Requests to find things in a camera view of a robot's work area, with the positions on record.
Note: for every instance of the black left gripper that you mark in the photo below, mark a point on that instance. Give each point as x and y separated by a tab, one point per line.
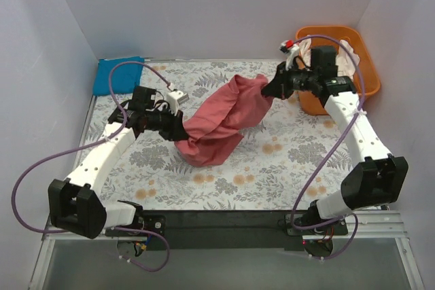
175	125

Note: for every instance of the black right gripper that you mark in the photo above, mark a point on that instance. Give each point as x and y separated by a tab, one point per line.
282	78

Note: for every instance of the red t shirt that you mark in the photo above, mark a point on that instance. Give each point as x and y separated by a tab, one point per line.
214	130

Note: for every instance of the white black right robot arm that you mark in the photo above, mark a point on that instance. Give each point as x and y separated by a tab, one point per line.
377	176

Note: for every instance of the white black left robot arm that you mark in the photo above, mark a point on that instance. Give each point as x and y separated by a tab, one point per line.
74	202

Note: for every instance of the white t shirts in basket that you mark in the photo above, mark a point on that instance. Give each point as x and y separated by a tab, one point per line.
344	57

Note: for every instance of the folded blue t shirt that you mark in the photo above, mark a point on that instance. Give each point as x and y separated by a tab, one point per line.
123	80

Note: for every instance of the orange plastic basket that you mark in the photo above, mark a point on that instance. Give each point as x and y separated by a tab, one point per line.
365	78

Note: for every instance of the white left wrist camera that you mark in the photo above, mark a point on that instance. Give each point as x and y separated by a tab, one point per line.
175	99

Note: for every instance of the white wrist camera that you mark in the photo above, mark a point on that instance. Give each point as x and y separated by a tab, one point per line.
291	51
175	99

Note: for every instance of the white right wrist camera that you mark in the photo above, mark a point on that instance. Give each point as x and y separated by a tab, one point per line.
291	51

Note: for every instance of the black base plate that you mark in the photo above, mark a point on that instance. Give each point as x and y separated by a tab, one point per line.
237	240

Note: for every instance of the aluminium frame rail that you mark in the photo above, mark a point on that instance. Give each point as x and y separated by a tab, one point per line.
371	224

